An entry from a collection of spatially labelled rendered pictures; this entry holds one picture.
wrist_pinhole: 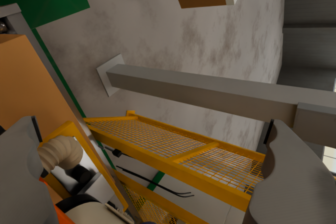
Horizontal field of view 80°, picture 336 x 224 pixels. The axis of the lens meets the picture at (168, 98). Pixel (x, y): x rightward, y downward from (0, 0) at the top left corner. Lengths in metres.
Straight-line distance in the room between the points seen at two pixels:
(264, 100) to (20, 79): 1.04
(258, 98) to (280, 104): 0.11
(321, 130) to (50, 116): 1.10
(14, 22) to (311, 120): 1.29
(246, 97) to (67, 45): 1.29
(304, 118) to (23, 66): 1.09
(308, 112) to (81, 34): 1.56
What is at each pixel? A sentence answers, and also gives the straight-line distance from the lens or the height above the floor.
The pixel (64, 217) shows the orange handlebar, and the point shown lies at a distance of 0.36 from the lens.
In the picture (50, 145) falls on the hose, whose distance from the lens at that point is 0.37.
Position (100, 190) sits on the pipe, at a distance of 0.51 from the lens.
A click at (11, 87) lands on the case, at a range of 0.58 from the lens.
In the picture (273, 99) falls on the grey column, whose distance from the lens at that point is 1.18.
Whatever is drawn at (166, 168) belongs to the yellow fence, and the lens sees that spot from 1.00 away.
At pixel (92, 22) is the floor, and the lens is 1.83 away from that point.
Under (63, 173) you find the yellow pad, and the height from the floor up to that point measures 1.14.
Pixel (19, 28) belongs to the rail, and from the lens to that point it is 0.96.
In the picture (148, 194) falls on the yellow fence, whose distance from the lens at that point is 1.52.
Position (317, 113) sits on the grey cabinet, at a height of 1.55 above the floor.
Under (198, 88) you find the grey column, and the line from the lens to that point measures 1.29.
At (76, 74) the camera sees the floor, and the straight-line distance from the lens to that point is 1.75.
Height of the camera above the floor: 1.50
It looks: 34 degrees down
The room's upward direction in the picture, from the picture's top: 103 degrees clockwise
